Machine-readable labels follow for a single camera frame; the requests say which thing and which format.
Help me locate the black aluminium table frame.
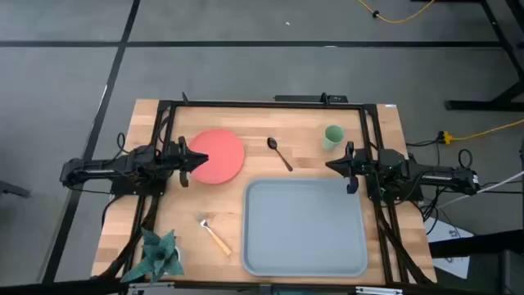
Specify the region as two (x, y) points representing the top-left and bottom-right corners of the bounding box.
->
(92, 92), (437, 288)

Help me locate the yellow cable with yellow plug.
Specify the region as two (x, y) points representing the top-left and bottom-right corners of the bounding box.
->
(438, 118), (524, 145)

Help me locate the black cable bundle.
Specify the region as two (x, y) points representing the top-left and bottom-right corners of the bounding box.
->
(404, 138), (524, 237)

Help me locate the grey plastic tray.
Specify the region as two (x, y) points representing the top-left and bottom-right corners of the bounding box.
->
(242, 177), (369, 278)

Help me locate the silver bracket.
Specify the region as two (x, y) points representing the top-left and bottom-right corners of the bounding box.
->
(355, 285), (404, 295)
(127, 281), (176, 295)

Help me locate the red round plate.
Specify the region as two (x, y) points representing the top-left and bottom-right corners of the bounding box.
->
(187, 129), (246, 185)

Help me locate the yellow cable with black clip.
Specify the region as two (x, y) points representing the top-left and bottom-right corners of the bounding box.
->
(355, 0), (436, 25)

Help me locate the white paper sheet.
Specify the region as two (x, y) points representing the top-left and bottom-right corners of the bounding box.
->
(423, 216), (475, 280)

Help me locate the dark metal spoon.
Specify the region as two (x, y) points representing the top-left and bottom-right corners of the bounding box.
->
(266, 136), (294, 173)

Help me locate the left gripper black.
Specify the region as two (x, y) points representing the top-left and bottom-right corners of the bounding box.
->
(163, 136), (210, 188)

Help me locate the grey floor object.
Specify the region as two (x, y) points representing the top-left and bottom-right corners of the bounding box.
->
(0, 179), (32, 200)

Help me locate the black bar behind table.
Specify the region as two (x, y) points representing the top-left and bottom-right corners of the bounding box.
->
(273, 93), (349, 104)

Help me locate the black table leg frame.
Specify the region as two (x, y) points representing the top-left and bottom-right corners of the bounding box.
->
(411, 0), (524, 112)

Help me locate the green potted plant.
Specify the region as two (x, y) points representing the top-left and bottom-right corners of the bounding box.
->
(120, 227), (186, 284)

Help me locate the white cable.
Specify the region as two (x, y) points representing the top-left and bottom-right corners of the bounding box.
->
(437, 170), (524, 209)

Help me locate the fork with orange handle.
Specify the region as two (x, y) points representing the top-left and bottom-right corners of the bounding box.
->
(199, 219), (233, 258)

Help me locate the green cup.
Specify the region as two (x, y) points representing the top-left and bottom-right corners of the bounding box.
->
(321, 124), (346, 152)

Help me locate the black box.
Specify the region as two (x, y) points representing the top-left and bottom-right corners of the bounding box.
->
(428, 229), (524, 295)

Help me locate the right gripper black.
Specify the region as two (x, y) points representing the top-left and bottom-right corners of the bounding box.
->
(325, 140), (370, 195)

